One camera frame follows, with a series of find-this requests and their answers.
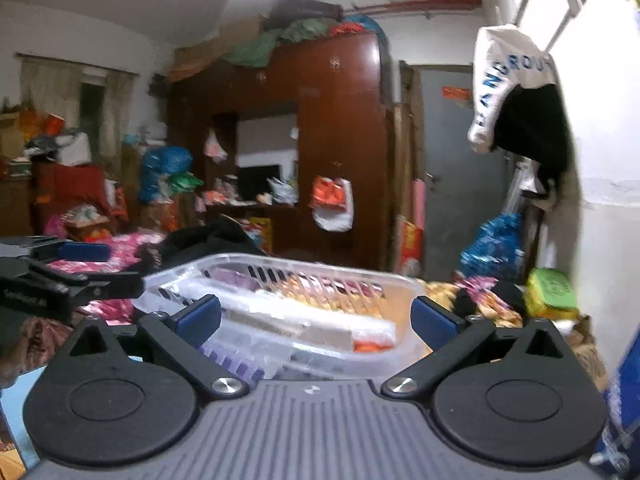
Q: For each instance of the colourful crumpled clothes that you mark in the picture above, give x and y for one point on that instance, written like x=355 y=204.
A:
x=480 y=300

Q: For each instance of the green cloth bundle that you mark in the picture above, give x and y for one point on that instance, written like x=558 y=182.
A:
x=270 y=45

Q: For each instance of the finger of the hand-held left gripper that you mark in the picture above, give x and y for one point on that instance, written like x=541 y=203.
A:
x=82 y=252
x=110 y=284

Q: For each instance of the black monitor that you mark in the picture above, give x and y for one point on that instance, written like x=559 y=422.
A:
x=257 y=182

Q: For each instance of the small hanging plastic bag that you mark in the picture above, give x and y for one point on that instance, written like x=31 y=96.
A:
x=215 y=146

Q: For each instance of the brown wooden wardrobe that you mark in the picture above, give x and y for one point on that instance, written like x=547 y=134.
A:
x=340 y=125

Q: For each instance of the purple tissue pack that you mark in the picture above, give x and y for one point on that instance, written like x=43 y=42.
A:
x=232 y=279

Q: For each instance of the red ceiling pipe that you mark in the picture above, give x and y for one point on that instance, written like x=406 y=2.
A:
x=415 y=5

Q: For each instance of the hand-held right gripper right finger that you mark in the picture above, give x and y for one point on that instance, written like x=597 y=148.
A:
x=434 y=321

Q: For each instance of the black clothing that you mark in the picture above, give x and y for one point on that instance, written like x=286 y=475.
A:
x=210 y=240

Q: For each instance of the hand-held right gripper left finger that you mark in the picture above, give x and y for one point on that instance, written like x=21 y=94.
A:
x=199 y=319

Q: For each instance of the pink floral blanket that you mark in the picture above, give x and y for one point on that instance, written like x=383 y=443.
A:
x=125 y=250

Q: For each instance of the beige curtain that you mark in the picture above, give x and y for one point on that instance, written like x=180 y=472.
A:
x=115 y=105

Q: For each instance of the red white plastic bag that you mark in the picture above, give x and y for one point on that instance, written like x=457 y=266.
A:
x=332 y=200

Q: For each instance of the white plastic basket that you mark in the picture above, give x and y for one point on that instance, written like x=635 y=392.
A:
x=400 y=290

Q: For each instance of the green yellow box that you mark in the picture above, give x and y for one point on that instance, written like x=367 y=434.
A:
x=550 y=290

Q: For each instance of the grey door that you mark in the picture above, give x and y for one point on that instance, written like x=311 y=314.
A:
x=450 y=160

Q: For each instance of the white black hanging jacket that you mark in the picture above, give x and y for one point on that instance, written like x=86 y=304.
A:
x=505 y=70

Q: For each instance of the red cloth covered cabinet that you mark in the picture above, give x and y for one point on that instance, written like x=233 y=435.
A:
x=70 y=185

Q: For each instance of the large blue plastic bag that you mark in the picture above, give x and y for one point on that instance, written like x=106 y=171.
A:
x=165 y=170

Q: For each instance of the blue tote bag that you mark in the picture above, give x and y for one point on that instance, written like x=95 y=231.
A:
x=622 y=410

